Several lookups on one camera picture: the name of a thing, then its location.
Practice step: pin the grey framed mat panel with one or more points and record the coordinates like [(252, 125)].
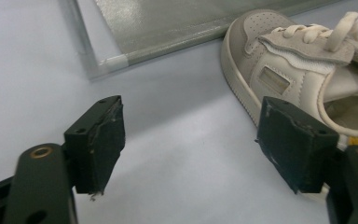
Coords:
[(167, 25)]

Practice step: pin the grey and white sneaker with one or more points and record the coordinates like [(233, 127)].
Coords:
[(279, 62)]

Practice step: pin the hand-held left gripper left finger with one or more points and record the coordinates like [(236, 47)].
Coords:
[(96, 149)]

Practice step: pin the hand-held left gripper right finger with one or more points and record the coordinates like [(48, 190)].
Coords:
[(295, 149)]

